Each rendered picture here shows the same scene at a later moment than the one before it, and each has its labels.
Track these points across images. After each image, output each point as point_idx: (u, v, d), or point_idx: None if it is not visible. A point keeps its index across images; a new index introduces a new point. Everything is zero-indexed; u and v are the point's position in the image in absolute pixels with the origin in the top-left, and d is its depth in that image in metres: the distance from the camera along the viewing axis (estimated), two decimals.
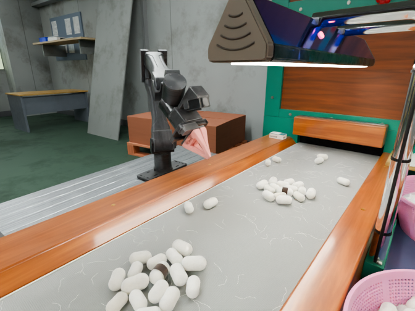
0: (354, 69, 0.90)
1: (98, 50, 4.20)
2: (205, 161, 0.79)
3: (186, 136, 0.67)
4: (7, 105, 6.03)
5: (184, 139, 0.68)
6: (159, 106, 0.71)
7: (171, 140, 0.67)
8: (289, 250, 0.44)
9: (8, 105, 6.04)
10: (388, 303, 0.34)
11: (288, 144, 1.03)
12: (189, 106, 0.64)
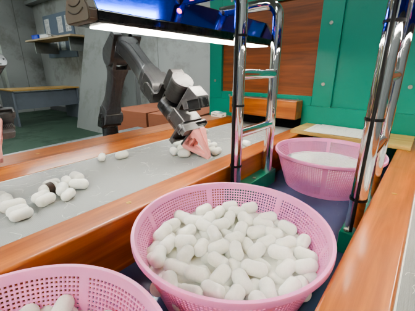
0: None
1: (87, 47, 4.33)
2: (138, 130, 0.92)
3: (186, 136, 0.67)
4: (1, 101, 6.15)
5: (183, 139, 0.68)
6: (157, 105, 0.70)
7: (170, 141, 0.67)
8: (162, 180, 0.57)
9: None
10: (205, 203, 0.46)
11: (225, 121, 1.16)
12: (189, 106, 0.64)
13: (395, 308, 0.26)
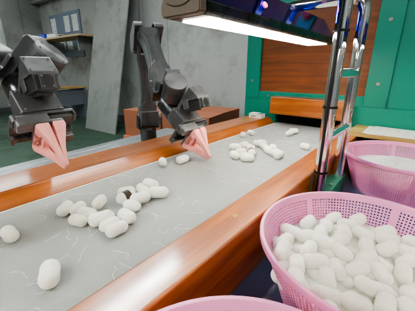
0: (323, 50, 0.98)
1: (96, 47, 4.29)
2: None
3: (186, 136, 0.67)
4: (7, 101, 6.11)
5: (184, 139, 0.68)
6: (157, 106, 0.71)
7: (171, 141, 0.67)
8: (241, 187, 0.52)
9: (8, 101, 6.13)
10: (309, 215, 0.42)
11: (265, 123, 1.11)
12: (189, 106, 0.64)
13: None
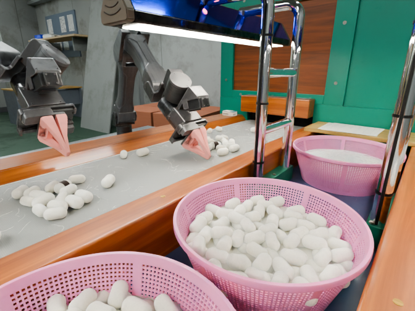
0: (288, 52, 1.04)
1: (91, 47, 4.35)
2: (154, 128, 0.93)
3: (186, 136, 0.67)
4: (4, 101, 6.17)
5: (184, 139, 0.68)
6: (157, 105, 0.70)
7: (171, 141, 0.67)
8: (186, 176, 0.58)
9: (5, 101, 6.19)
10: (234, 197, 0.48)
11: (237, 120, 1.17)
12: (189, 106, 0.64)
13: None
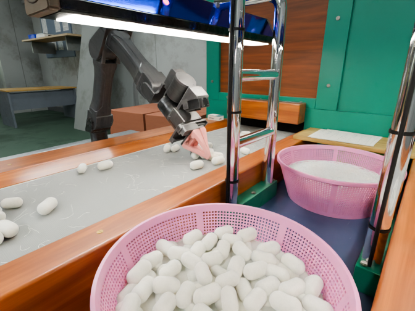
0: None
1: (84, 47, 4.25)
2: (127, 136, 0.84)
3: (186, 136, 0.67)
4: None
5: (183, 139, 0.68)
6: (158, 104, 0.70)
7: (171, 141, 0.67)
8: (146, 197, 0.49)
9: None
10: (195, 229, 0.39)
11: (223, 125, 1.08)
12: (189, 106, 0.64)
13: None
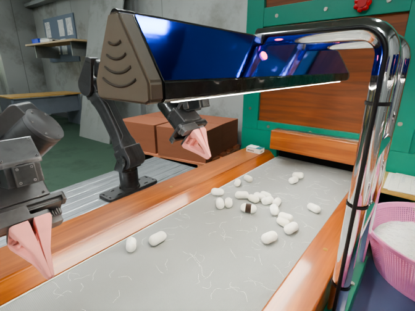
0: None
1: (90, 52, 4.14)
2: (167, 182, 0.73)
3: (186, 136, 0.67)
4: (0, 107, 5.96)
5: (184, 139, 0.68)
6: (158, 103, 0.70)
7: (171, 141, 0.67)
8: (231, 306, 0.38)
9: None
10: None
11: (265, 159, 0.97)
12: (189, 106, 0.64)
13: None
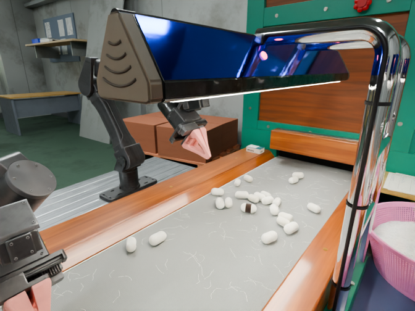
0: None
1: (90, 52, 4.14)
2: (167, 182, 0.73)
3: (186, 136, 0.67)
4: (0, 107, 5.96)
5: (184, 139, 0.68)
6: (158, 103, 0.70)
7: (171, 141, 0.67)
8: (231, 306, 0.38)
9: None
10: None
11: (265, 159, 0.97)
12: (189, 106, 0.64)
13: None
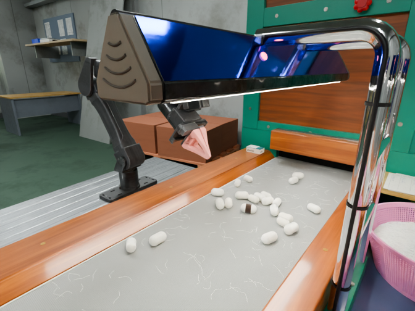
0: None
1: (90, 52, 4.14)
2: (167, 182, 0.73)
3: (186, 136, 0.67)
4: (0, 107, 5.96)
5: (184, 139, 0.68)
6: (158, 103, 0.70)
7: (171, 141, 0.67)
8: (231, 307, 0.38)
9: None
10: None
11: (265, 159, 0.97)
12: (189, 106, 0.64)
13: None
